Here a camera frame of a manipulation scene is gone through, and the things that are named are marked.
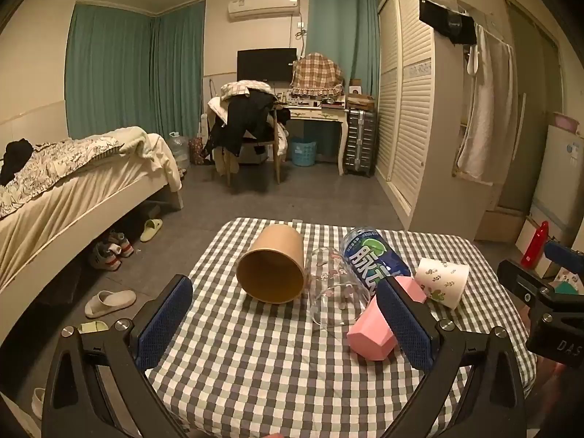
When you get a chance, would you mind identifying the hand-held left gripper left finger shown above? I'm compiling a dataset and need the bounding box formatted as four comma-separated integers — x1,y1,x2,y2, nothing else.
41,274,195,438

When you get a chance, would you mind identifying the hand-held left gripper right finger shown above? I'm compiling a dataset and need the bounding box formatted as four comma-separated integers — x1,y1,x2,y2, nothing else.
375,276,528,438

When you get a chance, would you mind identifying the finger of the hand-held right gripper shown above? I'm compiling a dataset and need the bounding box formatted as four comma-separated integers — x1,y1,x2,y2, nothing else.
496,259,556,306
543,240,584,275

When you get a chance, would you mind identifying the brown paper cup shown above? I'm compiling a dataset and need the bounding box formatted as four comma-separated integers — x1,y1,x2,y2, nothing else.
235,223,307,304

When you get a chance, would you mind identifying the pink faceted cup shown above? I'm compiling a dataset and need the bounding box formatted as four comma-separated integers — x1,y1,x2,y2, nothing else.
347,276,428,364

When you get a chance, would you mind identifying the white printed paper cup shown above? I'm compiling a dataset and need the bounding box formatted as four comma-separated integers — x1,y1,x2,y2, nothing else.
414,257,470,310

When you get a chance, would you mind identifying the clear glass cup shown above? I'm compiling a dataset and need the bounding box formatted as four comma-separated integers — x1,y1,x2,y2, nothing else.
306,246,372,327

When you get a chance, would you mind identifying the red bottle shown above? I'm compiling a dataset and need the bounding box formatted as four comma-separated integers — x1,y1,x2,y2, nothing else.
521,221,550,269

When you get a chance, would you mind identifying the white slipper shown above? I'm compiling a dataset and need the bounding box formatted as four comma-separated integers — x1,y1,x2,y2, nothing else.
30,386,47,421
84,289,138,319

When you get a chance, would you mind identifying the white fridge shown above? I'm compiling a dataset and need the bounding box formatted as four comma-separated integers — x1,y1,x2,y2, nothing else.
530,123,584,243

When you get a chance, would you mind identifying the blue drink bottle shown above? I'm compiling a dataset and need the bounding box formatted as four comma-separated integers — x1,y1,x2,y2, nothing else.
341,226,412,300

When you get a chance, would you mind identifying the grey sneaker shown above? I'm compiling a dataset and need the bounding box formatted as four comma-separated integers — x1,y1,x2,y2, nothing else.
88,242,123,271
108,232,135,257

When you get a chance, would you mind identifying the checkered tablecloth table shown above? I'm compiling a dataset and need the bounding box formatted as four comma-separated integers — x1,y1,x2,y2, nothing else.
145,217,538,438

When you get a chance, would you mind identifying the pink basin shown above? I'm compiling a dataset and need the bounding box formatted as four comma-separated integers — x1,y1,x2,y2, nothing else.
552,111,584,136

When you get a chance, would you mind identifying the bed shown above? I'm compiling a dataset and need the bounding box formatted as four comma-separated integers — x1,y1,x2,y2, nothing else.
0,126,184,329

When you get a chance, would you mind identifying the white hanging towel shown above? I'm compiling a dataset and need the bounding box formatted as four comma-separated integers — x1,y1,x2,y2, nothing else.
457,24,514,183

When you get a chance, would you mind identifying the cream quilt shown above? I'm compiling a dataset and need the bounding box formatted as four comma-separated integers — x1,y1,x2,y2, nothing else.
89,126,184,192

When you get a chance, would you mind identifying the large water jug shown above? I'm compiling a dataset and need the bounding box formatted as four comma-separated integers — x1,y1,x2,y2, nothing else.
167,131,191,172

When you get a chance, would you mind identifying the red patterned bag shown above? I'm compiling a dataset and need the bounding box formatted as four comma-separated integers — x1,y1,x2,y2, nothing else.
189,136,207,165

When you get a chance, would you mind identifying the patterned blanket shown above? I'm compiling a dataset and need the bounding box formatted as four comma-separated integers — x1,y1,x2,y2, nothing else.
0,137,125,219

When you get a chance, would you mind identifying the grey suitcase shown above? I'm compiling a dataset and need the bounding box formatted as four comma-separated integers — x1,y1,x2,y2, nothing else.
342,108,378,177

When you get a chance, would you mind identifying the blue plastic basket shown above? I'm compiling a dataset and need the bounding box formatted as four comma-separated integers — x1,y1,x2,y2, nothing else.
289,139,317,167

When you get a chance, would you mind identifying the white louvered wardrobe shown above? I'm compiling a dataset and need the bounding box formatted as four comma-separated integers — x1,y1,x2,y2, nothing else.
376,0,508,233

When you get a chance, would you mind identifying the wooden chair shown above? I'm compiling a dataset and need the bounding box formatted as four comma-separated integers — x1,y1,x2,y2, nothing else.
207,96,289,188

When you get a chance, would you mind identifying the black garment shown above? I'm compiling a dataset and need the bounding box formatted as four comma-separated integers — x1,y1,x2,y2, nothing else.
203,88,280,157

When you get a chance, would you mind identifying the black cloth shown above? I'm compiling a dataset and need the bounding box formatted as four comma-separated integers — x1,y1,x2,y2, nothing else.
0,139,36,186

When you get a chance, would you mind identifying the cardboard box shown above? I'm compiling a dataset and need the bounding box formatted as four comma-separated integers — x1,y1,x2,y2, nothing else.
346,93,376,111

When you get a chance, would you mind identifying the white desk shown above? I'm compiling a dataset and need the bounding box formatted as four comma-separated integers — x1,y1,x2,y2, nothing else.
274,100,350,177

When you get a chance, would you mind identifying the teal corner curtain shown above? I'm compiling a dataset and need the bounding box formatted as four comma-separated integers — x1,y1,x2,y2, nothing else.
152,0,206,137

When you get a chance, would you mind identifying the wide teal curtain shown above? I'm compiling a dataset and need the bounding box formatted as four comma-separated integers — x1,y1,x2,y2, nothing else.
65,2,157,140

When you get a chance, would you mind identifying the black mounted device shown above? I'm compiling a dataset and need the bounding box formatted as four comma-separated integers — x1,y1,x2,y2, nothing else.
418,0,476,46

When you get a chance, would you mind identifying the plaid cloth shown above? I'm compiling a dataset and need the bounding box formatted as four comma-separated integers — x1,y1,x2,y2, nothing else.
289,53,344,100

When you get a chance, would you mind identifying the black monitor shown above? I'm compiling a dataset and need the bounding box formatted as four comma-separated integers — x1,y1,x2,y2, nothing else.
236,48,297,82

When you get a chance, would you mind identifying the tall teal curtain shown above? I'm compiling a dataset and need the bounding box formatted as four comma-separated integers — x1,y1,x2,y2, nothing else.
307,0,381,97

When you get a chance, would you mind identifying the white air conditioner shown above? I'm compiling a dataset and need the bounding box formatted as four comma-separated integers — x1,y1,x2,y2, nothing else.
227,0,301,22

